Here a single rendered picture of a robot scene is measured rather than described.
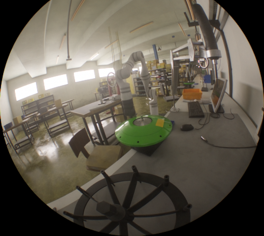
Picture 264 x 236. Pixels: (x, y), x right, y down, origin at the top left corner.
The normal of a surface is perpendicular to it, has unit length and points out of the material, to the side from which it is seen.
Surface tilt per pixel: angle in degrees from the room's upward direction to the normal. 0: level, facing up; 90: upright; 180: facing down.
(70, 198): 0
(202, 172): 0
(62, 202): 0
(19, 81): 90
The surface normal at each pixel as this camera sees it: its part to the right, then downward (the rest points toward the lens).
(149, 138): -0.12, -0.78
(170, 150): -0.18, -0.95
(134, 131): -0.29, -0.85
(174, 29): -0.64, 0.30
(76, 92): 0.75, 0.03
